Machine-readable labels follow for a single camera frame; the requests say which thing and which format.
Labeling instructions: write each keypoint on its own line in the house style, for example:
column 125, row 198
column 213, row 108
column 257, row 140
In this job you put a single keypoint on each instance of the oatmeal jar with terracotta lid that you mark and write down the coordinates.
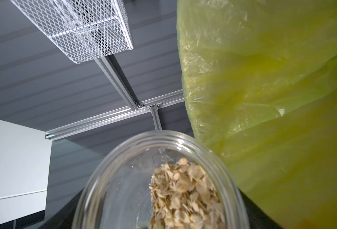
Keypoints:
column 161, row 180

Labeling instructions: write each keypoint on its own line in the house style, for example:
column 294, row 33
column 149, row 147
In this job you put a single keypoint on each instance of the grey bin with green bag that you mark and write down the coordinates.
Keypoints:
column 260, row 86

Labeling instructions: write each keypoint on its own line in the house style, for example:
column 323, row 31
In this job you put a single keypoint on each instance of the white wire wall basket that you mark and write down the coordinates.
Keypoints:
column 82, row 30

